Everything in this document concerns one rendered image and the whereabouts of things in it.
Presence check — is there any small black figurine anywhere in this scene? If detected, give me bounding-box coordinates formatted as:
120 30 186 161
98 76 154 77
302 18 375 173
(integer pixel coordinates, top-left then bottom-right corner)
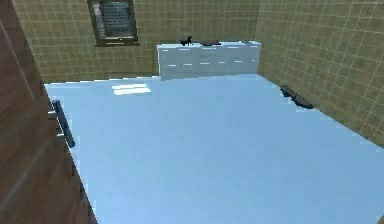
179 35 194 47

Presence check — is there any brown wooden room door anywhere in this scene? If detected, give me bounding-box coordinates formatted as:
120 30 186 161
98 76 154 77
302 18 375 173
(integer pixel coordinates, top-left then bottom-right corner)
0 0 99 224

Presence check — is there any dark grey door handle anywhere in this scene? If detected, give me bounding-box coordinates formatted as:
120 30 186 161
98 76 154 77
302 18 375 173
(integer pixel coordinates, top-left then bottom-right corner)
47 99 76 149

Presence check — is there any dark flat floor object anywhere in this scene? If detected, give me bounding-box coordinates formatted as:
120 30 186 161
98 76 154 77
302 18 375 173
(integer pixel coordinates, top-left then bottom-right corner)
279 85 316 110

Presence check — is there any white chest of drawers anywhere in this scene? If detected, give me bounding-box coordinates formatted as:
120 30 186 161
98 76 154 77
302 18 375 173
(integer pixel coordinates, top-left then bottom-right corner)
156 40 262 82

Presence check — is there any dark framed window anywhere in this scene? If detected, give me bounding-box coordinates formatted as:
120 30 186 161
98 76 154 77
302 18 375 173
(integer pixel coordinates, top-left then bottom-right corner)
86 0 141 48

